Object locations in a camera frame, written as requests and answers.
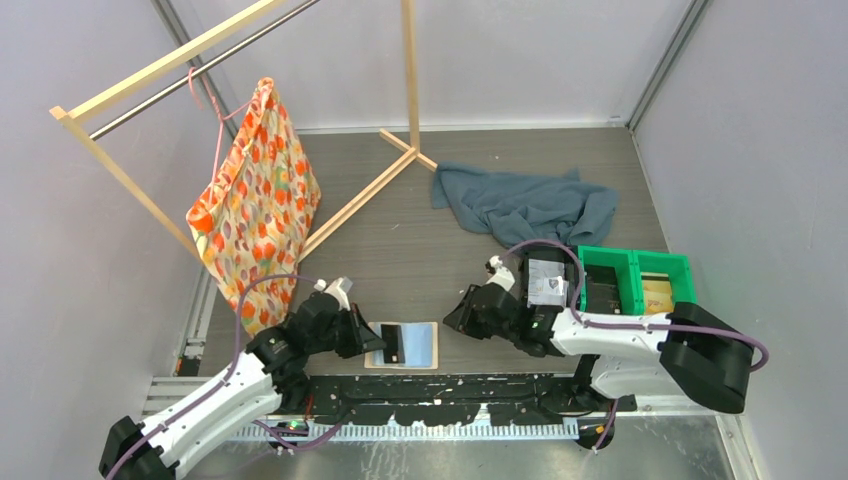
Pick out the metal hanging rod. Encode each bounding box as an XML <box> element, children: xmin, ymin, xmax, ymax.
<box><xmin>90</xmin><ymin>0</ymin><xmax>320</xmax><ymax>140</ymax></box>

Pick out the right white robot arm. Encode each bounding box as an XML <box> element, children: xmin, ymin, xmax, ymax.
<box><xmin>443</xmin><ymin>256</ymin><xmax>757</xmax><ymax>414</ymax></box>

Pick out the black VIP credit card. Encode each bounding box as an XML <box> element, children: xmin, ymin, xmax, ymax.
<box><xmin>380</xmin><ymin>324</ymin><xmax>405</xmax><ymax>365</ymax></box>

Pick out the blue grey cloth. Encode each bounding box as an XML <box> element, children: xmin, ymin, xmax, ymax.
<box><xmin>431</xmin><ymin>162</ymin><xmax>620</xmax><ymax>247</ymax></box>

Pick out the green plastic bin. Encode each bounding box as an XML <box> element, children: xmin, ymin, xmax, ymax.
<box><xmin>577</xmin><ymin>246</ymin><xmax>697</xmax><ymax>315</ymax></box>

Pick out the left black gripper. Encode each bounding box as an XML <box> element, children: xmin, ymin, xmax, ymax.
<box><xmin>308</xmin><ymin>302</ymin><xmax>385</xmax><ymax>359</ymax></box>

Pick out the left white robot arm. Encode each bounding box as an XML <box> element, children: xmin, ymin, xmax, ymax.
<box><xmin>98</xmin><ymin>277</ymin><xmax>386</xmax><ymax>479</ymax></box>

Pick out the black tray with cards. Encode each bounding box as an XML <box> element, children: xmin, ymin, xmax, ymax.
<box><xmin>520</xmin><ymin>244</ymin><xmax>577</xmax><ymax>311</ymax></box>

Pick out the orange floral fabric bag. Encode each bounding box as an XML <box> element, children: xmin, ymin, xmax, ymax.
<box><xmin>186</xmin><ymin>77</ymin><xmax>322</xmax><ymax>336</ymax></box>

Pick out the beige leather card holder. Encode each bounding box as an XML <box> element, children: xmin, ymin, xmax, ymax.
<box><xmin>364</xmin><ymin>322</ymin><xmax>439</xmax><ymax>371</ymax></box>

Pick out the wooden clothes rack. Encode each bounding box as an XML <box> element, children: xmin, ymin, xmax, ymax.
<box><xmin>49</xmin><ymin>0</ymin><xmax>440</xmax><ymax>266</ymax></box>

